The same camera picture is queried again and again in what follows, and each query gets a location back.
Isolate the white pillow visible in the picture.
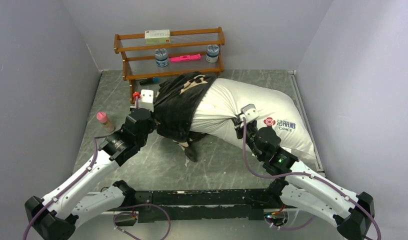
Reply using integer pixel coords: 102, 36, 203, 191
190, 78, 317, 161

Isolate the black floral pillowcase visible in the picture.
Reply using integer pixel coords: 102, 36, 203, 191
153, 71, 218, 162

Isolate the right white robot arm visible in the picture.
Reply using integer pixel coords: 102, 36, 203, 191
233, 114, 382, 240

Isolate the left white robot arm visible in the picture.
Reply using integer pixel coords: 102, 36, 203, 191
22, 107, 156, 240

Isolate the pink small cup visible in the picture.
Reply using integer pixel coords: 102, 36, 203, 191
96, 111, 115, 132

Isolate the black blue marker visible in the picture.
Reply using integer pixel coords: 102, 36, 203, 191
139, 77, 160, 86

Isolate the left blue white jar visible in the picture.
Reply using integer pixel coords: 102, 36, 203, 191
154, 48, 170, 67

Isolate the blue white jar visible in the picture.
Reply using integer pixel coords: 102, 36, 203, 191
206, 44, 220, 63
154, 48, 170, 67

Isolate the pink flat tool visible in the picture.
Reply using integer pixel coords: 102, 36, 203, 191
169, 53, 201, 63

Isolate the white green box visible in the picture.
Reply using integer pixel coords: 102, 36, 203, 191
144, 29, 171, 45

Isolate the right blue white jar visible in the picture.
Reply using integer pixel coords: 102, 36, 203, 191
206, 44, 220, 63

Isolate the wooden two-tier shelf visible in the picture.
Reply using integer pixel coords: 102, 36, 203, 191
113, 26, 225, 95

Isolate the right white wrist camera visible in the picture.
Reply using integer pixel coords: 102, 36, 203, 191
239, 103, 260, 123

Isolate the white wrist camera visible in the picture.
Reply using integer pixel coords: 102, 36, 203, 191
132, 89, 154, 112
239, 103, 260, 123

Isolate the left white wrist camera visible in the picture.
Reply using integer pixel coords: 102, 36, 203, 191
132, 89, 154, 112

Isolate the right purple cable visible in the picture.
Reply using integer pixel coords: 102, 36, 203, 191
241, 117, 382, 240

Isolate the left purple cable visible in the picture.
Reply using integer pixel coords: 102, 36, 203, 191
22, 96, 140, 240

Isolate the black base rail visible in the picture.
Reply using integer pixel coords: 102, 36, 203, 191
113, 188, 284, 223

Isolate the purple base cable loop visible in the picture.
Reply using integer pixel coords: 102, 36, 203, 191
112, 203, 172, 240

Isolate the aluminium frame rail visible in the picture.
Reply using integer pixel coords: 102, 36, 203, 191
43, 211, 139, 240

